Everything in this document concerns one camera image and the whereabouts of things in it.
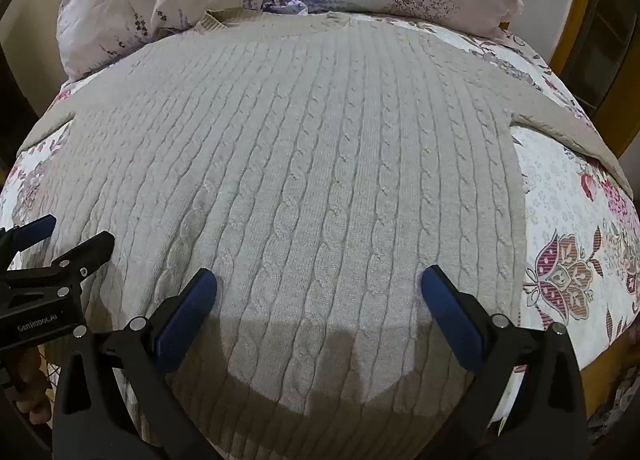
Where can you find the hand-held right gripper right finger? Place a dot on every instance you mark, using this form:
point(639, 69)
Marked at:
point(451, 319)

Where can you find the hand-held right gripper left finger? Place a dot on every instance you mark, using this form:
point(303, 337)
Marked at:
point(186, 320)

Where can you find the person's left hand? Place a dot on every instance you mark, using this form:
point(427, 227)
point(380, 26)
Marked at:
point(31, 397)

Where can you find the floral bedsheet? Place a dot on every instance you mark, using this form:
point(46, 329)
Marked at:
point(560, 220)

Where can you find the small white purple cloth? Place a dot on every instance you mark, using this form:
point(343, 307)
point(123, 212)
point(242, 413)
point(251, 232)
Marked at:
point(286, 6)

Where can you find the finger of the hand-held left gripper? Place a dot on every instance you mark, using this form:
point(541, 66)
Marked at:
point(85, 252)
point(35, 232)

